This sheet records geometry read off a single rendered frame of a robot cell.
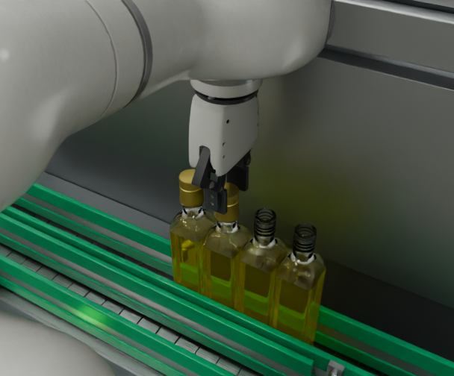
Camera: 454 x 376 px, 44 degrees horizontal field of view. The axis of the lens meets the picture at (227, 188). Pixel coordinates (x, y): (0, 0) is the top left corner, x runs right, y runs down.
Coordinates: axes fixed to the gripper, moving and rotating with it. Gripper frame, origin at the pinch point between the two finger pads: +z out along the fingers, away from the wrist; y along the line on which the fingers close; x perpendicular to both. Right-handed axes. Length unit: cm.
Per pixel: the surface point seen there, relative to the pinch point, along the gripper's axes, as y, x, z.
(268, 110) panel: -12.0, -0.3, -5.8
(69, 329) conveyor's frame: 14.6, -21.6, 28.6
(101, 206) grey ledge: -11.7, -37.4, 28.4
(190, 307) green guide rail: 6.2, -2.8, 20.1
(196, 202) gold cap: 0.8, -4.5, 3.9
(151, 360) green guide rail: 13.7, -5.2, 26.1
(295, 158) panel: -12.1, 4.4, 1.0
